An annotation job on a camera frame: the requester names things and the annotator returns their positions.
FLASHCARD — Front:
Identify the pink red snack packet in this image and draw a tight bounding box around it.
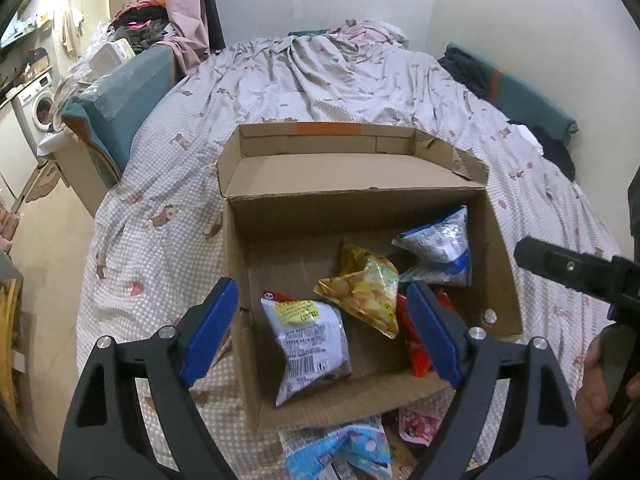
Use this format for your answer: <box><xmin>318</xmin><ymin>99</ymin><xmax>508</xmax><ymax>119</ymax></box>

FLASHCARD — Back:
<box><xmin>398</xmin><ymin>408</ymin><xmax>442</xmax><ymax>446</ymax></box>

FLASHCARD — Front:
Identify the light blue cartoon snack bag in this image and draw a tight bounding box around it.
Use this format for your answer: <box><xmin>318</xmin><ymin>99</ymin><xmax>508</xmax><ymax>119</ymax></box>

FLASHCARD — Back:
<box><xmin>279</xmin><ymin>416</ymin><xmax>393</xmax><ymax>479</ymax></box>

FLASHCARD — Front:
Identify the white snack bag yellow label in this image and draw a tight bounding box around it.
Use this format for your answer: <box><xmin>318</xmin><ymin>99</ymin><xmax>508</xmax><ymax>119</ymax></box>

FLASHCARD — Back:
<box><xmin>260</xmin><ymin>290</ymin><xmax>352</xmax><ymax>408</ymax></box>

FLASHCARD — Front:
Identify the person's right hand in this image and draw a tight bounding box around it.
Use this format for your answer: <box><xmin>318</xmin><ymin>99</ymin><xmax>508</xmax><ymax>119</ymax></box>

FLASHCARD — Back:
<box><xmin>575</xmin><ymin>336</ymin><xmax>614</xmax><ymax>443</ymax></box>

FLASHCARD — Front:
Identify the red snack bag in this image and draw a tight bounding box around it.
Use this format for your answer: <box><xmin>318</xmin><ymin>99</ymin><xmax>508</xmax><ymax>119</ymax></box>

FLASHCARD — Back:
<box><xmin>397</xmin><ymin>282</ymin><xmax>460</xmax><ymax>382</ymax></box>

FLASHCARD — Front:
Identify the silver blue snack bag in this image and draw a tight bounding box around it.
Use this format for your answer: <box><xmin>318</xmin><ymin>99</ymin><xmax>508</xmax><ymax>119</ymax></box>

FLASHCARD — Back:
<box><xmin>392</xmin><ymin>205</ymin><xmax>472</xmax><ymax>287</ymax></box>

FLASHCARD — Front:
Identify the wooden chair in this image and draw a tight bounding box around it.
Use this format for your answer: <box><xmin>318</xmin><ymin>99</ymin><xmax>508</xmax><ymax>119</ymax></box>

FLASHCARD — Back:
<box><xmin>0</xmin><ymin>252</ymin><xmax>23</xmax><ymax>422</ymax></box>

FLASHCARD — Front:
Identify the patterned white bed quilt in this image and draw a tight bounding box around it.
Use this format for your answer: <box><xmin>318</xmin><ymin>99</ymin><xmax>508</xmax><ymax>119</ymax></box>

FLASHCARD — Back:
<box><xmin>74</xmin><ymin>19</ymin><xmax>624</xmax><ymax>480</ymax></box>

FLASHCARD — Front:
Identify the teal right bed cushion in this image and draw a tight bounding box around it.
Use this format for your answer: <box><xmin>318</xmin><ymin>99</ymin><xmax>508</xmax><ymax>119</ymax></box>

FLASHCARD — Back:
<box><xmin>438</xmin><ymin>42</ymin><xmax>578</xmax><ymax>146</ymax></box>

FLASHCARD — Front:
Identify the teal bed cushion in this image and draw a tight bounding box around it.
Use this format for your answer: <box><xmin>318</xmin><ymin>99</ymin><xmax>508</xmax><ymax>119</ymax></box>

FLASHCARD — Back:
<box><xmin>61</xmin><ymin>46</ymin><xmax>183</xmax><ymax>188</ymax></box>
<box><xmin>438</xmin><ymin>42</ymin><xmax>578</xmax><ymax>146</ymax></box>

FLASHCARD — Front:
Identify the yellow potato chip bag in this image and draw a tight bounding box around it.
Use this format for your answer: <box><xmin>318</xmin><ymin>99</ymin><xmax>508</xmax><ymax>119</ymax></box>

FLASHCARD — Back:
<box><xmin>314</xmin><ymin>240</ymin><xmax>399</xmax><ymax>339</ymax></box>

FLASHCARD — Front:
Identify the open cardboard box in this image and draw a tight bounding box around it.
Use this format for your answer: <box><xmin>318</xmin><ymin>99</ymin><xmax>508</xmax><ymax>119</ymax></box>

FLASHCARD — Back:
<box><xmin>217</xmin><ymin>122</ymin><xmax>523</xmax><ymax>431</ymax></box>

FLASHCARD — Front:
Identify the teal left bed cushion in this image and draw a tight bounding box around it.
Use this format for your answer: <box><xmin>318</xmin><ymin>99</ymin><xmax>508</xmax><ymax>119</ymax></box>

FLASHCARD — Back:
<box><xmin>61</xmin><ymin>46</ymin><xmax>183</xmax><ymax>188</ymax></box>

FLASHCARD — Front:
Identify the white washing machine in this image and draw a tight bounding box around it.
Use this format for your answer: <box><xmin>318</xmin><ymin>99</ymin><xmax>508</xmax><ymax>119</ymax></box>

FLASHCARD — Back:
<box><xmin>12</xmin><ymin>70</ymin><xmax>54</xmax><ymax>153</ymax></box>

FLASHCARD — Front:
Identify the white box on cushion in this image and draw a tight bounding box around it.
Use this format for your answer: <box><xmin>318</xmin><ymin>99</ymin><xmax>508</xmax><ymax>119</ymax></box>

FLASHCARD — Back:
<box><xmin>89</xmin><ymin>38</ymin><xmax>136</xmax><ymax>78</ymax></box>

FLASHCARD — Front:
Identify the black vertical pole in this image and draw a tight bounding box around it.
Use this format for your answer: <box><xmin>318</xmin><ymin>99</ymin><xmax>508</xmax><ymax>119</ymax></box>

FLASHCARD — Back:
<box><xmin>202</xmin><ymin>0</ymin><xmax>226</xmax><ymax>52</ymax></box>

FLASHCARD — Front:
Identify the pile of clothes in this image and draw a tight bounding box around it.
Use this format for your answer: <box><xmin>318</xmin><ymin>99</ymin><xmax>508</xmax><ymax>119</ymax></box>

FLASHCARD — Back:
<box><xmin>107</xmin><ymin>0</ymin><xmax>170</xmax><ymax>54</ymax></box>

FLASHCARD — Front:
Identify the pink hanging cloth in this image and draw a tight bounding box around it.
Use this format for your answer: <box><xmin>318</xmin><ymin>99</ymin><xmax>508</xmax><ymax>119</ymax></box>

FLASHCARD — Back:
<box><xmin>160</xmin><ymin>0</ymin><xmax>209</xmax><ymax>75</ymax></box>

